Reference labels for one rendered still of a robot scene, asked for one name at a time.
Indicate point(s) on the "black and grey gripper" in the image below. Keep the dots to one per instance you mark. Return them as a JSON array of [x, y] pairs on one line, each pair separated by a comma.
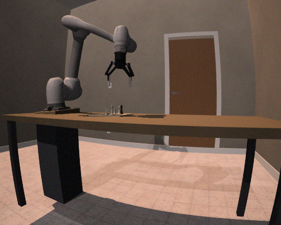
[[120, 63]]

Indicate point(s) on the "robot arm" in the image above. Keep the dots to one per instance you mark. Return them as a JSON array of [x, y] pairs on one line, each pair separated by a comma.
[[59, 91]]

